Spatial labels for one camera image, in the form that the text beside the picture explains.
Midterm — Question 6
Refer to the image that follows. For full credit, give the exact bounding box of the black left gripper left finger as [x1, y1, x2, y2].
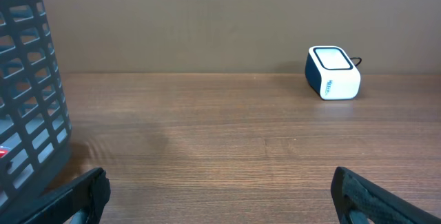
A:
[13, 167, 111, 224]

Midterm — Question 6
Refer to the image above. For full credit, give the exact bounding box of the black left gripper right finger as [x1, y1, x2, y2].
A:
[331, 167, 440, 224]

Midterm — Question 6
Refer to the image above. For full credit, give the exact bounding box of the grey plastic basket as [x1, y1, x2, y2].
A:
[1, 0, 72, 213]

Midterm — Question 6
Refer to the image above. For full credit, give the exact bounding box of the red candy bag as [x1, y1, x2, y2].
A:
[0, 146, 10, 158]

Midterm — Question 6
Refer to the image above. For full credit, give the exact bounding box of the white barcode scanner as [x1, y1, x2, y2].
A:
[305, 45, 361, 101]

